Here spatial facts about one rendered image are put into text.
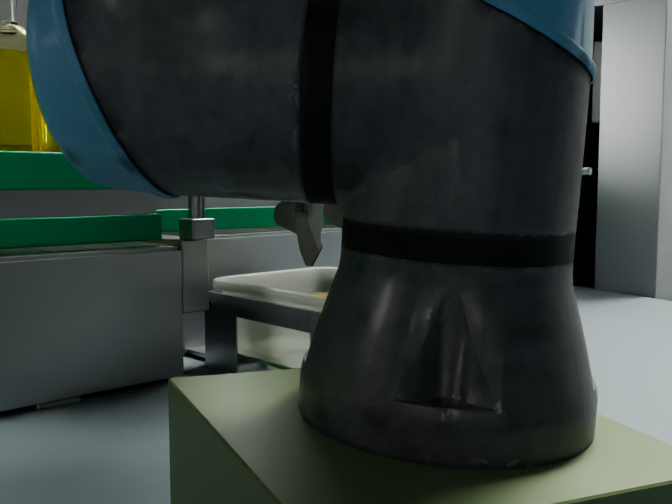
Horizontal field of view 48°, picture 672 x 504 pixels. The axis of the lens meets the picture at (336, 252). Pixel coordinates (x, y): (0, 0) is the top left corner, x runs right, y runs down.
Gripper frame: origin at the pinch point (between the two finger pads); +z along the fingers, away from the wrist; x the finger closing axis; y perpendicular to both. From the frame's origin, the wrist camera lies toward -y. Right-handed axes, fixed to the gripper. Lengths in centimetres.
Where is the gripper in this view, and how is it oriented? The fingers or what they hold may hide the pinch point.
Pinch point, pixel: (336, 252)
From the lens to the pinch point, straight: 76.3
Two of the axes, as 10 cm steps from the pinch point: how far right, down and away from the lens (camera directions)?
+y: -7.0, -0.6, 7.1
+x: -7.1, 0.7, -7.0
